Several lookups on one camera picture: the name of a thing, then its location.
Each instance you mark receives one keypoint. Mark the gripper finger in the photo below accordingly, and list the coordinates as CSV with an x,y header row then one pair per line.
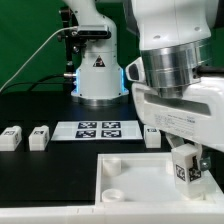
x,y
175,142
202,162

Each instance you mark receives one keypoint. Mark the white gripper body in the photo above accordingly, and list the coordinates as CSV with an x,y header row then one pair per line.
x,y
198,116

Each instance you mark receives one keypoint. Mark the white square tabletop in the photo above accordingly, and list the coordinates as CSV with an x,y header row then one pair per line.
x,y
137,178

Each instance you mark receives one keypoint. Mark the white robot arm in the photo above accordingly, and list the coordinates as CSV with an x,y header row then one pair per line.
x,y
173,84

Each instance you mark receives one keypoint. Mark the white L-shaped obstacle wall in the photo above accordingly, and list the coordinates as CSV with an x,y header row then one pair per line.
x,y
208,210

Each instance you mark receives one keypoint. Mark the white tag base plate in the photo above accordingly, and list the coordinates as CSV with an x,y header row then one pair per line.
x,y
97,130

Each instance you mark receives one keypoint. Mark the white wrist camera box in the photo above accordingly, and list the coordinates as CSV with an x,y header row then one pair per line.
x,y
135,71

